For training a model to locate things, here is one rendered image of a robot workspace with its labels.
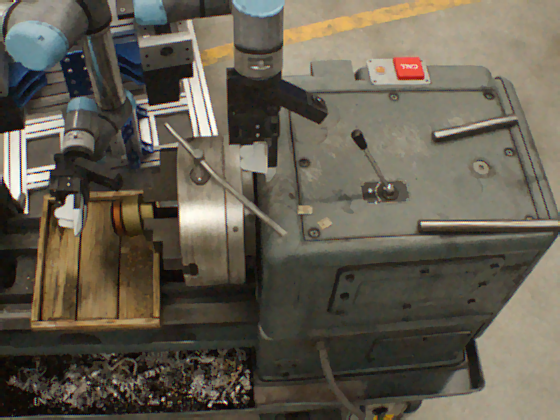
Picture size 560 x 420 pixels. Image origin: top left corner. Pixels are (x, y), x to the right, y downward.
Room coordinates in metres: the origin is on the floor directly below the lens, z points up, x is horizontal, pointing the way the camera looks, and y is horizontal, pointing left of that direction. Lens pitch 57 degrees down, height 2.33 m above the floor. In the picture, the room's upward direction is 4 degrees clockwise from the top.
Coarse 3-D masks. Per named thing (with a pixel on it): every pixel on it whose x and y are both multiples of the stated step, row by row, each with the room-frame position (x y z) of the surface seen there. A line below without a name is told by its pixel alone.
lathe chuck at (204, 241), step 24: (192, 144) 0.83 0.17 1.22; (216, 144) 0.83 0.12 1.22; (192, 168) 0.76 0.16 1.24; (216, 168) 0.76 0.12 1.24; (192, 192) 0.71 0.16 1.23; (216, 192) 0.72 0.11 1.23; (192, 216) 0.67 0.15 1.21; (216, 216) 0.68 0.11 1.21; (192, 240) 0.64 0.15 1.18; (216, 240) 0.64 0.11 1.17; (216, 264) 0.62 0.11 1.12
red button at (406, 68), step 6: (396, 60) 1.06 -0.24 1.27; (402, 60) 1.07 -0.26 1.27; (408, 60) 1.07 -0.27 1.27; (414, 60) 1.07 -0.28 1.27; (396, 66) 1.05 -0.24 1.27; (402, 66) 1.05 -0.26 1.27; (408, 66) 1.05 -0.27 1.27; (414, 66) 1.05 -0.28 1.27; (420, 66) 1.05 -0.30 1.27; (396, 72) 1.03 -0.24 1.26; (402, 72) 1.03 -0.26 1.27; (408, 72) 1.03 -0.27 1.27; (414, 72) 1.03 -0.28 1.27; (420, 72) 1.03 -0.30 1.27; (402, 78) 1.02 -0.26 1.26; (408, 78) 1.02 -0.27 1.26; (414, 78) 1.02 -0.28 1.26; (420, 78) 1.02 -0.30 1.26
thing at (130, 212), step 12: (120, 204) 0.75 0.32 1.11; (132, 204) 0.74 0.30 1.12; (144, 204) 0.75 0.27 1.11; (156, 204) 0.78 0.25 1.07; (120, 216) 0.72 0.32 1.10; (132, 216) 0.72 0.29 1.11; (144, 216) 0.73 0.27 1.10; (156, 216) 0.76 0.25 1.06; (120, 228) 0.70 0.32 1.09; (132, 228) 0.70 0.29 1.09
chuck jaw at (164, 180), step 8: (160, 152) 0.82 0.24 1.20; (168, 152) 0.83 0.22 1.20; (176, 152) 0.83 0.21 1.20; (160, 160) 0.81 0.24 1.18; (168, 160) 0.81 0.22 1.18; (176, 160) 0.82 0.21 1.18; (160, 168) 0.80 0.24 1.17; (168, 168) 0.80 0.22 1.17; (176, 168) 0.81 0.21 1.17; (152, 176) 0.79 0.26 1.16; (160, 176) 0.79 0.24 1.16; (168, 176) 0.79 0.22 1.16; (176, 176) 0.80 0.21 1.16; (144, 184) 0.79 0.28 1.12; (152, 184) 0.78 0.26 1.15; (160, 184) 0.78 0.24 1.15; (168, 184) 0.78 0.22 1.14; (176, 184) 0.78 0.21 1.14; (144, 192) 0.77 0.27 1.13; (152, 192) 0.77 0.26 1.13; (160, 192) 0.77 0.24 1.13; (168, 192) 0.77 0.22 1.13; (176, 192) 0.77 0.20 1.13; (144, 200) 0.76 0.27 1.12; (152, 200) 0.76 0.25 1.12; (160, 200) 0.76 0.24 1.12
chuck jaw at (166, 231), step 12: (144, 228) 0.70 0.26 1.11; (156, 228) 0.70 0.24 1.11; (168, 228) 0.70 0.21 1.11; (156, 240) 0.67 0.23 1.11; (168, 240) 0.67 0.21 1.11; (156, 252) 0.66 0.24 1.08; (168, 252) 0.64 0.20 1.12; (180, 252) 0.64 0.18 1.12; (168, 264) 0.62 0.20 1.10; (180, 264) 0.62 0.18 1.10; (192, 264) 0.62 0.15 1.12
